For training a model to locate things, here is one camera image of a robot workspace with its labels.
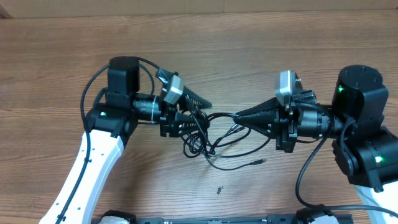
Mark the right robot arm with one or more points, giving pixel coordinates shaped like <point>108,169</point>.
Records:
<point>364,149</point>

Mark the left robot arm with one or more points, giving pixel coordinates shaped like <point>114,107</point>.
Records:
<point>137,90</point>

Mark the small black debris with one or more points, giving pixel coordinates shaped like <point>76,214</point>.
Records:
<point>219,190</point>

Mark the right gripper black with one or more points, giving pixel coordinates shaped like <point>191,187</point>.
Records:
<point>285,123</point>

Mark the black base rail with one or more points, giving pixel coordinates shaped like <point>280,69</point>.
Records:
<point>304,215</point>

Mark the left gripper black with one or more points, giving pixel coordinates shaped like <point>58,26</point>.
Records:
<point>170,120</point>

